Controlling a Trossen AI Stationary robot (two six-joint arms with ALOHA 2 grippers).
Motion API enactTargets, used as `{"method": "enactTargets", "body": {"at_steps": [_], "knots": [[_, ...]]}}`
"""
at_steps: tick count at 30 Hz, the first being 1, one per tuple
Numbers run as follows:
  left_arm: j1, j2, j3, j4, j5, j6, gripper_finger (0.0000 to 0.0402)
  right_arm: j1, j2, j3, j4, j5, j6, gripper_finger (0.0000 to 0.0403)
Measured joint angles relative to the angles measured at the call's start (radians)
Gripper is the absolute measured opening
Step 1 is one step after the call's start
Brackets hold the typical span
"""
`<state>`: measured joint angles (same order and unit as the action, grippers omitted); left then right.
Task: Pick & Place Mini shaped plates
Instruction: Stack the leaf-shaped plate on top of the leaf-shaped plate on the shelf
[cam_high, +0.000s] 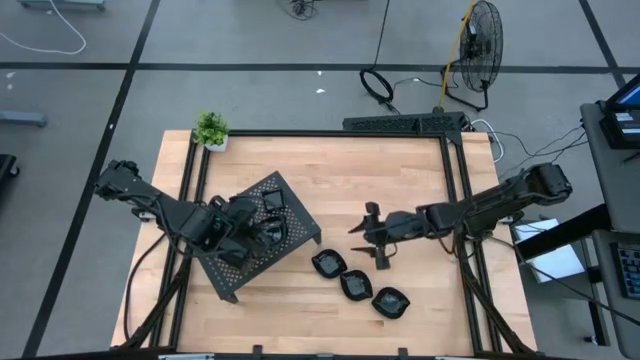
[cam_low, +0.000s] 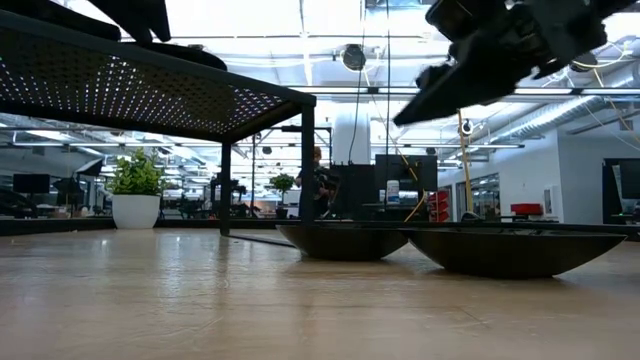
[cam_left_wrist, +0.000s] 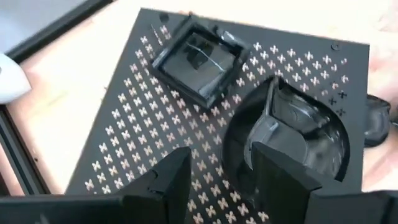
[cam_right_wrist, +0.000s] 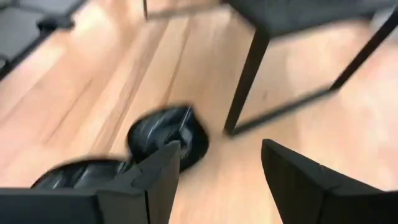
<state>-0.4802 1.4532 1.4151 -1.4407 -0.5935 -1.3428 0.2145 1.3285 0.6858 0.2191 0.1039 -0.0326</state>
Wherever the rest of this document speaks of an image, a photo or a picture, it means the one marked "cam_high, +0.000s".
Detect grey cart base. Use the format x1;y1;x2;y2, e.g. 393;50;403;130
18;0;107;12

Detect thin black cable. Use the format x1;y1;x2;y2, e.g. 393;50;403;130
494;124;589;194
487;234;640;329

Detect small black square plate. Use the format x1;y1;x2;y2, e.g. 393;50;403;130
261;188;287;212

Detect black perforated electronics box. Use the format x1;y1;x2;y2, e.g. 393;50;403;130
342;112;469;146

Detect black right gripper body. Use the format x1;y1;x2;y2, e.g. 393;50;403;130
365;202;401;271

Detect black monitor with blue screen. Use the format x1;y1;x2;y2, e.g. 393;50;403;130
599;72;640;150

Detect grey metal bar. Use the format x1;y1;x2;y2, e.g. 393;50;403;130
0;110;49;129

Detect black cable bundle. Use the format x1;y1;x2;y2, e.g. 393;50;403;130
287;0;319;21

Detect dark arm supply cable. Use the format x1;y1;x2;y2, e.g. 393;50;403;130
122;232;169;344

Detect white box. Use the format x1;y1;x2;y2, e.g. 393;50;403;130
513;218;586;285

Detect thick white cable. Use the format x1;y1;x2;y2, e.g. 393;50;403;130
469;118;505;165

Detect black desk leg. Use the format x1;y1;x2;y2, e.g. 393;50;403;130
582;238;612;347

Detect black perforated metal shelf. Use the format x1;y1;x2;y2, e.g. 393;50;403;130
197;170;323;305

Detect black aluminium table frame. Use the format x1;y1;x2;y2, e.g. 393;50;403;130
110;128;539;360

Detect grey desk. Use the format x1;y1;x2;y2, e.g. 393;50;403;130
592;229;640;360
579;99;640;236

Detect black leaf-shaped plate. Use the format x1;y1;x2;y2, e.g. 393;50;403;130
257;217;290;250
310;248;349;280
371;286;412;320
339;269;374;302

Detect yellow hanging cable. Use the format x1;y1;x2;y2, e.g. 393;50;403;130
438;0;476;109

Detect black coiled cable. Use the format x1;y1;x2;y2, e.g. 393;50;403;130
358;0;401;115

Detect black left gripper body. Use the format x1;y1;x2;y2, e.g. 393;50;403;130
219;197;261;270

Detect black floor fan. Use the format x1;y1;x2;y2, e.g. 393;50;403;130
439;0;505;112

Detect black keyboard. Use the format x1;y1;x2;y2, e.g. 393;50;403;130
613;242;640;301

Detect green plant in white pot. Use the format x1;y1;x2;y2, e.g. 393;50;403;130
193;110;231;153

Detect thin white floor cable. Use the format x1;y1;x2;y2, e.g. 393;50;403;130
0;0;88;56

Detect black beam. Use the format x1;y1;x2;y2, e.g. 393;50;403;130
514;203;614;261

